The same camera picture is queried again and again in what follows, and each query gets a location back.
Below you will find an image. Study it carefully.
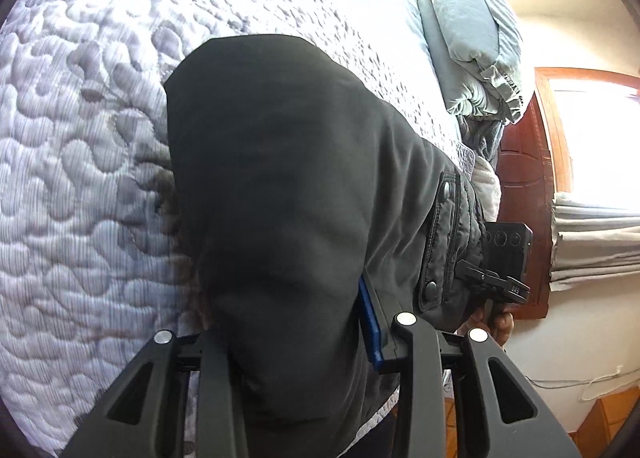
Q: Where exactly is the white cable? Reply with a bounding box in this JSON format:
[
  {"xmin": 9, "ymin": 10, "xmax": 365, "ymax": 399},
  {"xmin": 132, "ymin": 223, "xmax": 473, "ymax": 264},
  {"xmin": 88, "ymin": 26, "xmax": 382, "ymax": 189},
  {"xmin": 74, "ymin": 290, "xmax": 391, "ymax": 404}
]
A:
[{"xmin": 525, "ymin": 363, "xmax": 626, "ymax": 401}]

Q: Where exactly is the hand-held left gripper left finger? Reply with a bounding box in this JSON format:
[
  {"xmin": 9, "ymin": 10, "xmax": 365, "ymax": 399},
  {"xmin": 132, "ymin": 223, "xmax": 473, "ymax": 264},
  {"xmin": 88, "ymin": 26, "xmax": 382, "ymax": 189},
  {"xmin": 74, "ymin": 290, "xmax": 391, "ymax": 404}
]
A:
[{"xmin": 60, "ymin": 331, "xmax": 251, "ymax": 458}]

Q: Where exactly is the person's right hand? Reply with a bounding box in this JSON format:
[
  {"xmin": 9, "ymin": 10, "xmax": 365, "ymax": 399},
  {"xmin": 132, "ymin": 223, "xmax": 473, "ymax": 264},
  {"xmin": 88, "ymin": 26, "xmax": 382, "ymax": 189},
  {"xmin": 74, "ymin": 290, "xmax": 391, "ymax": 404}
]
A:
[{"xmin": 487, "ymin": 311, "xmax": 516, "ymax": 346}]

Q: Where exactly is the wooden headboard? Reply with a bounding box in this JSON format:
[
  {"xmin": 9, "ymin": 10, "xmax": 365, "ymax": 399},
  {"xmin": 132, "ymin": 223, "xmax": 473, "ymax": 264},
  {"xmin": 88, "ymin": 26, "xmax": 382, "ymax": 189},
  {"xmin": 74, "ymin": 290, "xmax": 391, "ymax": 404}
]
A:
[{"xmin": 495, "ymin": 91, "xmax": 556, "ymax": 321}]

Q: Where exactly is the grey quilted mattress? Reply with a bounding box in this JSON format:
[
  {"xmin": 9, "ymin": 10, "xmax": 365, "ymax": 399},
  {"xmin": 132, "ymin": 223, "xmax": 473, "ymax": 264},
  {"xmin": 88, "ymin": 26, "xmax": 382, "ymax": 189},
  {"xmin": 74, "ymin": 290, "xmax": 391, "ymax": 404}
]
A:
[{"xmin": 0, "ymin": 0, "xmax": 476, "ymax": 458}]

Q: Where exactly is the dark grey fleece blanket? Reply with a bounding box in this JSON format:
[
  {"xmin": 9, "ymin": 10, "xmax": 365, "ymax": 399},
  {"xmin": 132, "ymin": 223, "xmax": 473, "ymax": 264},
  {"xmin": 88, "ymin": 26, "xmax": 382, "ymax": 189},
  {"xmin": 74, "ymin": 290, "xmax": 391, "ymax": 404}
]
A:
[{"xmin": 457, "ymin": 111, "xmax": 503, "ymax": 164}]

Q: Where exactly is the white fleece blanket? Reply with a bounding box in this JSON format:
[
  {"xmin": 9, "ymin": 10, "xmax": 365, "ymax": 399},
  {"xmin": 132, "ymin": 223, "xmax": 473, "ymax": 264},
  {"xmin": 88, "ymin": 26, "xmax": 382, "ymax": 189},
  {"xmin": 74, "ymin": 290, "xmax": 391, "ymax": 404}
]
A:
[{"xmin": 470, "ymin": 155, "xmax": 502, "ymax": 221}]

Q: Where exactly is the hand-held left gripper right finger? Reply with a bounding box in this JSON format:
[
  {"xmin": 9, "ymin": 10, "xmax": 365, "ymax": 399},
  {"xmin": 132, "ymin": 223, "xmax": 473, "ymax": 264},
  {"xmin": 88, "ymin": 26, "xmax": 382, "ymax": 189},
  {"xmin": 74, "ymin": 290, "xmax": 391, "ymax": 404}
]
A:
[{"xmin": 359, "ymin": 273, "xmax": 583, "ymax": 458}]

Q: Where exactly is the dark grey jacket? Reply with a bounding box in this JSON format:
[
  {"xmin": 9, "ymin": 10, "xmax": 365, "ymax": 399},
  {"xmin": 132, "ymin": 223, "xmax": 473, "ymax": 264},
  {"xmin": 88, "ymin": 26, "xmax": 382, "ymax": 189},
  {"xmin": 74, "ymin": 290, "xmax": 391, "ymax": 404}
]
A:
[{"xmin": 164, "ymin": 35, "xmax": 488, "ymax": 458}]

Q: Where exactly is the wooden-framed window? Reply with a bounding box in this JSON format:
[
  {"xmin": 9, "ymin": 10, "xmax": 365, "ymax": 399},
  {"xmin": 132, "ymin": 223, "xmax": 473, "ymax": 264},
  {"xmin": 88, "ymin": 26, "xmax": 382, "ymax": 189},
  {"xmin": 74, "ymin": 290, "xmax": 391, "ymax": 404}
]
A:
[{"xmin": 534, "ymin": 67, "xmax": 640, "ymax": 211}]

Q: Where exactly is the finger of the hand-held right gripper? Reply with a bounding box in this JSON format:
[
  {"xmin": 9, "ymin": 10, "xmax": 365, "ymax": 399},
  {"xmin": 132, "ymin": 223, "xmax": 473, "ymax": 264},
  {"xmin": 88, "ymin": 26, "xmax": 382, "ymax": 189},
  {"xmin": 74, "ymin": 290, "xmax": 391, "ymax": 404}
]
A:
[{"xmin": 456, "ymin": 259, "xmax": 532, "ymax": 303}]

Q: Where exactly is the striped grey curtain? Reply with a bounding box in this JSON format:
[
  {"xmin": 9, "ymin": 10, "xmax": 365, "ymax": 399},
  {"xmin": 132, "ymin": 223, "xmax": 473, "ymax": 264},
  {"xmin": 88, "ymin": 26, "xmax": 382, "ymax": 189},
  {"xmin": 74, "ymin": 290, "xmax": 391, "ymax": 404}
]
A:
[{"xmin": 549, "ymin": 191, "xmax": 640, "ymax": 291}]

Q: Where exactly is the grey-green comforter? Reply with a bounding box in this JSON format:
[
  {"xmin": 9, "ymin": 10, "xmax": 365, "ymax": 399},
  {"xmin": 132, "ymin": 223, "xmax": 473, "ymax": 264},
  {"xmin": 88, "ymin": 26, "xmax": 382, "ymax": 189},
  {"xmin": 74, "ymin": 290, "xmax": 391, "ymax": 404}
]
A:
[{"xmin": 405, "ymin": 0, "xmax": 526, "ymax": 125}]

